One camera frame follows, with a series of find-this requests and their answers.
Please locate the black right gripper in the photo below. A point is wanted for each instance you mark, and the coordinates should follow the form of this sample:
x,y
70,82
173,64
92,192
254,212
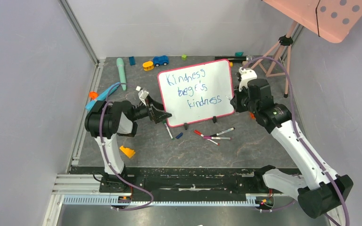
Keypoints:
x,y
238,101

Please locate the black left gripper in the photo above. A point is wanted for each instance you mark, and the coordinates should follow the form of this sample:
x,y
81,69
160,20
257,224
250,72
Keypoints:
x,y
158,115

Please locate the pink framed whiteboard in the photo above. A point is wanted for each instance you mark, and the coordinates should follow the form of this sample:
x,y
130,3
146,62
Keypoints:
x,y
197,92

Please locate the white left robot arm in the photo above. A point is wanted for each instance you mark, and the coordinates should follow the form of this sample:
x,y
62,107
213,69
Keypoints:
x,y
106,121

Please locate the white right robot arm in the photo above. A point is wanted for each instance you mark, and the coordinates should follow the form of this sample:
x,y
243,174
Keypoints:
x,y
319,188

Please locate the green capped marker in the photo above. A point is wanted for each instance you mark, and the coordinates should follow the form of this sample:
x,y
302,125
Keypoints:
x,y
168,130

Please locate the black capped marker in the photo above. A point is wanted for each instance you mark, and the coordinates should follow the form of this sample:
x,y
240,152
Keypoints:
x,y
223,132

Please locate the wooden cube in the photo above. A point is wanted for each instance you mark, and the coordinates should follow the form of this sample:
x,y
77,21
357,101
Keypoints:
x,y
245,63

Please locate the red capped marker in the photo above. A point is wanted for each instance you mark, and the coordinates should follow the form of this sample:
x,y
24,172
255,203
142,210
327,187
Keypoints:
x,y
200,134

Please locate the teal block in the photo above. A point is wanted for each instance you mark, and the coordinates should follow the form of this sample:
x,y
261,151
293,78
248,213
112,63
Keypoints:
x,y
238,54

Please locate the orange wedge block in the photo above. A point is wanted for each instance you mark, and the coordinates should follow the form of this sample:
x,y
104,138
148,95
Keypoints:
x,y
127,151

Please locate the yellow oval toy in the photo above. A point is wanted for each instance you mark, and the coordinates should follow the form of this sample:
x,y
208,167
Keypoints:
x,y
148,65

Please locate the blue toy car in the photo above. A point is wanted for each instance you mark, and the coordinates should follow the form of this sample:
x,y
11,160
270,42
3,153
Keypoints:
x,y
161,60

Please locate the purple capped marker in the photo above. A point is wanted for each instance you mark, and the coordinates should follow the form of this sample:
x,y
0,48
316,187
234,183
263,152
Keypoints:
x,y
217,138

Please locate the large light blue marker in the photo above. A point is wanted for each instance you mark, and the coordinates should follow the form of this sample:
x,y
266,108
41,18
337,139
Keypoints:
x,y
102,96

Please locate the dark blue block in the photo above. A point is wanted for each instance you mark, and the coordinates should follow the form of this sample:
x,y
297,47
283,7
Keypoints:
x,y
132,61

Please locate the small green block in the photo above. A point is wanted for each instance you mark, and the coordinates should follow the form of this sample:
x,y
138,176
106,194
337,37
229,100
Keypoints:
x,y
184,57

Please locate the teal toy microphone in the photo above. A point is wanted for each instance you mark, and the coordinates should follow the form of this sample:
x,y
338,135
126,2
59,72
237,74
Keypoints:
x,y
121,72

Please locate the small orange toy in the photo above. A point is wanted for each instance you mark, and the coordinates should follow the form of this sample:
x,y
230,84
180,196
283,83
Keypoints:
x,y
93,95

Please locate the pink tripod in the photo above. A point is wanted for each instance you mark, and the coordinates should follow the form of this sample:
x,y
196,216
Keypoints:
x,y
284,45

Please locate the pink perforated panel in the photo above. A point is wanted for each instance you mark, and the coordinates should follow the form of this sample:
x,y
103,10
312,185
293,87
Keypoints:
x,y
331,20

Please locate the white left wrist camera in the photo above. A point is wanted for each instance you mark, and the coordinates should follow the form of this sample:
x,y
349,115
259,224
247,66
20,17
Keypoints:
x,y
142,94

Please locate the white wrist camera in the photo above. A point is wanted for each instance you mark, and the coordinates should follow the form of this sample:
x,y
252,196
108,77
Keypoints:
x,y
244,76
142,94

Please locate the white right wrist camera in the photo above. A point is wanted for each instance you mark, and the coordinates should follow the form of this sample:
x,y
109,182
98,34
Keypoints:
x,y
244,76

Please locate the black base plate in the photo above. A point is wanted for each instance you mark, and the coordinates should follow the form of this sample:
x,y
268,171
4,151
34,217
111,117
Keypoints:
x,y
183,184

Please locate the white toothed cable rail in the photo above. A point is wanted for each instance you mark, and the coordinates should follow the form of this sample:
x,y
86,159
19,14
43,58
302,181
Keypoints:
x,y
115,200

